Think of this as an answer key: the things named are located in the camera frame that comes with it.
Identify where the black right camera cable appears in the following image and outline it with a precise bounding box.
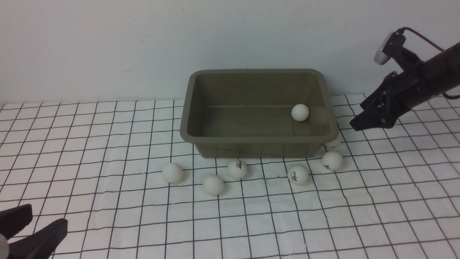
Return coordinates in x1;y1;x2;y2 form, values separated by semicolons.
401;27;460;100

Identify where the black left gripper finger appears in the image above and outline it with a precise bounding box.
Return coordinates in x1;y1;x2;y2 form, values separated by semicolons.
0;204;33;239
7;219;68;259

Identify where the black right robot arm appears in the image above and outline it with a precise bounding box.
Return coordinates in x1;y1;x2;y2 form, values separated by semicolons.
350;44;460;131

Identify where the olive plastic storage bin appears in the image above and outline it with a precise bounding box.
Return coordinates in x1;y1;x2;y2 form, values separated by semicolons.
180;69;340;159

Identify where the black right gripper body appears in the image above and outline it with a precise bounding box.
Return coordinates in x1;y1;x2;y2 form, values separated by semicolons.
361;58;446;125

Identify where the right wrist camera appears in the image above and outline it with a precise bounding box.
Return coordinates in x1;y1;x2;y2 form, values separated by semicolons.
373;28;422;71

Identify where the white ping-pong ball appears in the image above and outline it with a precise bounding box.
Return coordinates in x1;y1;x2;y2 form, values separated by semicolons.
324;132;343;149
227;159;249;180
162;163;184;184
287;164;310;185
322;151;344;172
202;175;225;196
291;104;309;122

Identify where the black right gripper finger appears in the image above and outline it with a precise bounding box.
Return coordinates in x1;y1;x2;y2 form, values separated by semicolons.
350;110;394;131

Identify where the white checkered table cloth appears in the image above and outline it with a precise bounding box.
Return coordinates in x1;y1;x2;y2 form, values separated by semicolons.
0;95;460;259

